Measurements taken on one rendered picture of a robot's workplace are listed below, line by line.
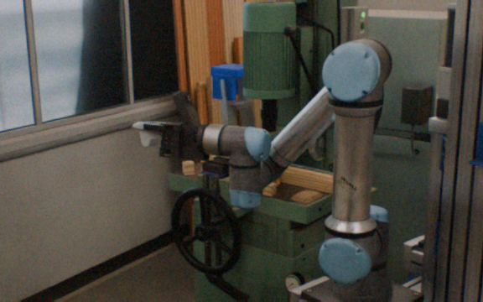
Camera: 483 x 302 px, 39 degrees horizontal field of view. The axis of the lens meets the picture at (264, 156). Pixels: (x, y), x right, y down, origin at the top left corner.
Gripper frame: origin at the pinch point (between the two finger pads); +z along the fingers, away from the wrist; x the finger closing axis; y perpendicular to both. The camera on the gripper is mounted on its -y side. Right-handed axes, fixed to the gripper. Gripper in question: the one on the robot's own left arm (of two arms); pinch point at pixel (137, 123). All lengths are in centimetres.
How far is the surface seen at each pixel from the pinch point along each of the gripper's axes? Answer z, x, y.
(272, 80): -11, 61, -11
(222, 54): 86, 221, -19
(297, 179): -19, 69, 22
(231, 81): 43, 143, -6
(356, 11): -30, 88, -36
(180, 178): 23, 64, 26
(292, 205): -24, 52, 27
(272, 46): -11, 60, -22
